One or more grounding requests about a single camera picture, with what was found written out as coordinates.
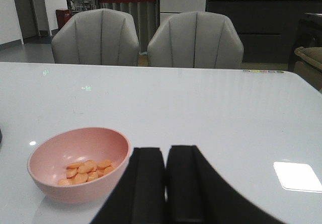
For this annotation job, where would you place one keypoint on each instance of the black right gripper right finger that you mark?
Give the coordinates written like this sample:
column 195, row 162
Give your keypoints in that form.
column 198, row 194

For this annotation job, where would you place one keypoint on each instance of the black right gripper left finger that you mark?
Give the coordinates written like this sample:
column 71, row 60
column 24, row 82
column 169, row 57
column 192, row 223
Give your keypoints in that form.
column 139, row 196

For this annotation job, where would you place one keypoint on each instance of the orange ham slice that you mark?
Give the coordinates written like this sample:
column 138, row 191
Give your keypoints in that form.
column 103, row 164
column 80, row 178
column 85, row 169

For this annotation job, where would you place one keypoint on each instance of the pink plastic bowl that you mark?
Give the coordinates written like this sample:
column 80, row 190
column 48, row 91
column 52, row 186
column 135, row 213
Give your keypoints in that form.
column 54, row 163

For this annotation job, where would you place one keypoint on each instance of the right grey upholstered chair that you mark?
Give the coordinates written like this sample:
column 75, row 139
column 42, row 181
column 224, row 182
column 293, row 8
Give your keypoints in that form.
column 196, row 40

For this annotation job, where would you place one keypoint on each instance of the grey upholstered chair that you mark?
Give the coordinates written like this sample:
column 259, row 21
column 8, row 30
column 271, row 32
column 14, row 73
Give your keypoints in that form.
column 97, row 37
column 196, row 40

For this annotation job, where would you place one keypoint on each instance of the left grey upholstered chair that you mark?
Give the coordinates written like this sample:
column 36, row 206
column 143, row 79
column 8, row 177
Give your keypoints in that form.
column 97, row 37

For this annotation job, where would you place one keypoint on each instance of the beige sofa cushion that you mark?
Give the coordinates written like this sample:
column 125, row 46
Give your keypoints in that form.
column 309, row 65

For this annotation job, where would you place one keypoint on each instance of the dark counter with light top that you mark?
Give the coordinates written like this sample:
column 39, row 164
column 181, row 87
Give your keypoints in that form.
column 267, row 28

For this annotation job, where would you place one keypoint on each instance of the red trash bin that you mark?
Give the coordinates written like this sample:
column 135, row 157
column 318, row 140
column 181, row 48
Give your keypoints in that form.
column 62, row 16

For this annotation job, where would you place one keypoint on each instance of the red barrier belt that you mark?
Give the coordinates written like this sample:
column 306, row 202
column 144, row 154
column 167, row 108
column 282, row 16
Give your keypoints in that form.
column 125, row 1

